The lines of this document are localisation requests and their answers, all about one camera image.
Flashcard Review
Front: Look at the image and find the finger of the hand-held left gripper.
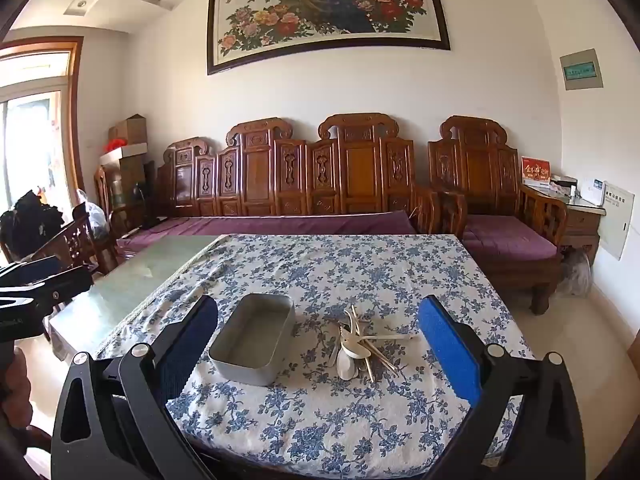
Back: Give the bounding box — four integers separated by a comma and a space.
0, 266, 95, 312
0, 255, 64, 286

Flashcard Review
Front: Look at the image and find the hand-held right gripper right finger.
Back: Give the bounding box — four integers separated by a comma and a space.
417, 295, 586, 480

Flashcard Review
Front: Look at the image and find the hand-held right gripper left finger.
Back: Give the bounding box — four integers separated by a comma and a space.
50, 294, 221, 480

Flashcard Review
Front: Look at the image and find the grey metal tray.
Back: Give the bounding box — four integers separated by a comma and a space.
207, 292, 297, 387

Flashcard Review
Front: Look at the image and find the beige chopstick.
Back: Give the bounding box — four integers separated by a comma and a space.
350, 305, 376, 382

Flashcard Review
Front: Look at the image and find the white spoon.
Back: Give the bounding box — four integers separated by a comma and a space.
337, 347, 370, 381
341, 327, 373, 361

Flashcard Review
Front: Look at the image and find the person's left hand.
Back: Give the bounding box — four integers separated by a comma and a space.
0, 347, 34, 433

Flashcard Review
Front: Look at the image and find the black cloth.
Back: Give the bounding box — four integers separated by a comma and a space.
0, 190, 63, 263

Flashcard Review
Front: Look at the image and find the carved wooden chair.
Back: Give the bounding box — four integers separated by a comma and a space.
30, 212, 121, 286

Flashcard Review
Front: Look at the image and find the clear plastic bag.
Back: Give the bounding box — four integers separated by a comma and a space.
75, 189, 108, 238

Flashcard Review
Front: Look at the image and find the purple armchair cushion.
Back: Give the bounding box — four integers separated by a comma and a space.
462, 214, 560, 261

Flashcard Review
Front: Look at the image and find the blue floral tablecloth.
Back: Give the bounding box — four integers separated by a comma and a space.
95, 232, 536, 480

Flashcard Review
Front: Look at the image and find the large cardboard box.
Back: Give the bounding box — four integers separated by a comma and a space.
117, 155, 156, 211

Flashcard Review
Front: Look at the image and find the flat white box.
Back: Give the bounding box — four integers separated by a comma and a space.
99, 142, 148, 166

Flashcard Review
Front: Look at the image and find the grey plastic bag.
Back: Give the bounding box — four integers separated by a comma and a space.
557, 249, 593, 297

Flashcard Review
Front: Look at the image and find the open cardboard box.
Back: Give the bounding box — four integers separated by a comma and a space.
109, 114, 148, 147

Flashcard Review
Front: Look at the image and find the wooden side table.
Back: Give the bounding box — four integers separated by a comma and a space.
522, 182, 606, 266

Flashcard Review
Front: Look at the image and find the carved wooden sofa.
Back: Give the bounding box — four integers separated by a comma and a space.
155, 112, 441, 236

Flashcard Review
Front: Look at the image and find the carved wooden armchair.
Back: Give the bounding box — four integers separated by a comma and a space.
427, 115, 568, 316

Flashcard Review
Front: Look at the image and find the red gift box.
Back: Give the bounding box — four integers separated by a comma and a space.
521, 156, 552, 187

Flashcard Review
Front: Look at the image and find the white panel board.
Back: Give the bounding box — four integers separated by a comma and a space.
597, 181, 636, 261

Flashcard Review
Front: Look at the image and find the framed peacock flower painting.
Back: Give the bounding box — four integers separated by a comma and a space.
206, 0, 451, 76

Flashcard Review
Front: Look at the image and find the wooden window frame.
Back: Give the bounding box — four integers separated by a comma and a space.
0, 35, 85, 271

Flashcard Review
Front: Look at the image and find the grey wall panel box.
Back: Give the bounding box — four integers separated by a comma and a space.
559, 49, 601, 91

